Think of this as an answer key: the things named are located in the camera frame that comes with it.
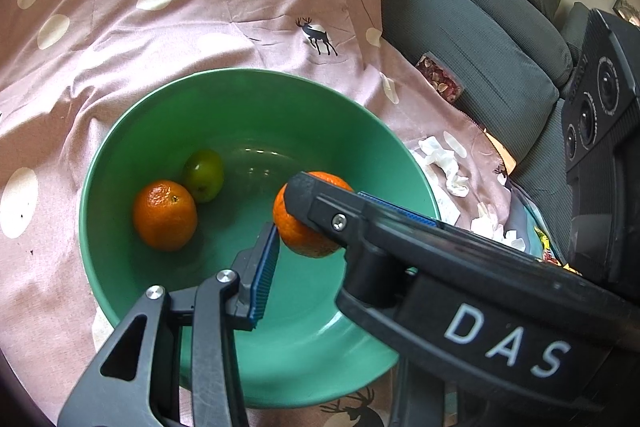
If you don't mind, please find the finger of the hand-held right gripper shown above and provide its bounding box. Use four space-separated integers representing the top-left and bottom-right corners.
284 171 445 254

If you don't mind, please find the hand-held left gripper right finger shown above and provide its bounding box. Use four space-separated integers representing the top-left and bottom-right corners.
389 354 453 427

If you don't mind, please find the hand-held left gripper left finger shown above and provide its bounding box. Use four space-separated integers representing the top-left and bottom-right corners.
57 223 281 427

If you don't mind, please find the orange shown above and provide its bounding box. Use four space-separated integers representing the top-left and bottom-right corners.
272 171 356 258
132 180 198 253

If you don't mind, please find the green bowl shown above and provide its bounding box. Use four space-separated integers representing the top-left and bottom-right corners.
78 68 441 408

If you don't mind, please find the small green fruit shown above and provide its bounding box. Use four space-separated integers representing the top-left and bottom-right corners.
181 149 224 204

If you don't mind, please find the colourful snack wrapper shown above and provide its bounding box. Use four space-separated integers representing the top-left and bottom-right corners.
534 227 581 277

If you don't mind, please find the crumpled white tissue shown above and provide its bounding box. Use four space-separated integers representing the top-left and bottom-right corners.
470 202 528 253
417 134 471 198

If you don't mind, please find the flat white napkin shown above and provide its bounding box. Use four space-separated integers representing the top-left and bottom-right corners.
410 149 462 228

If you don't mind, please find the yellow paper packet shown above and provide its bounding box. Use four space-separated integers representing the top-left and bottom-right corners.
487 134 521 178

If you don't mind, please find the snack packet on sofa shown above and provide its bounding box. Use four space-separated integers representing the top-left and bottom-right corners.
415 51 465 104

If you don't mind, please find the grey sofa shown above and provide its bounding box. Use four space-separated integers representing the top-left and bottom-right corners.
380 0 591 258

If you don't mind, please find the pink polka dot blanket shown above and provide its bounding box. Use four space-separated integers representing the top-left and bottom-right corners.
0 0 541 427

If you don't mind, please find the framed wall picture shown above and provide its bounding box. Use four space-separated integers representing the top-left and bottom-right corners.
612 0 640 28

